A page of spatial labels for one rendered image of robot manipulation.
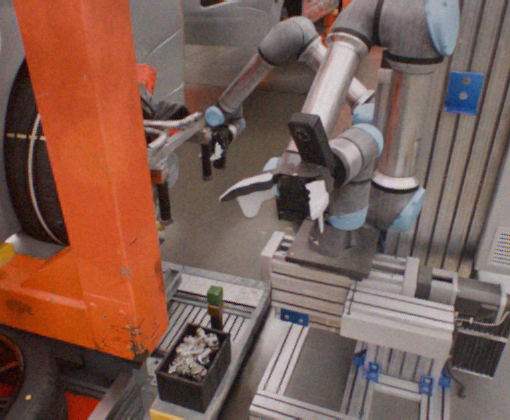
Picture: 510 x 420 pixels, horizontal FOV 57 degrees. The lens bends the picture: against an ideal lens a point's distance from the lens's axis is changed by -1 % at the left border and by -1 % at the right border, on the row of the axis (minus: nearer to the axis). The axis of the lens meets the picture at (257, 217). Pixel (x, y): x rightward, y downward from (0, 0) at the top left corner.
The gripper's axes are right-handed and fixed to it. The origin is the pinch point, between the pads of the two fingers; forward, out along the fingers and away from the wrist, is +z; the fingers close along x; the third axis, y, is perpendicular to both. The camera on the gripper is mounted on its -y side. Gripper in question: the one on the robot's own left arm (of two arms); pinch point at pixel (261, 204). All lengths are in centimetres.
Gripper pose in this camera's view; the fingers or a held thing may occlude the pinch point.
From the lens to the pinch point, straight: 63.3
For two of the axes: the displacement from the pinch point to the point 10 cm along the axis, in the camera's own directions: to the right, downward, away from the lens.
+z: -5.7, 4.2, -7.1
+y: 1.1, 8.9, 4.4
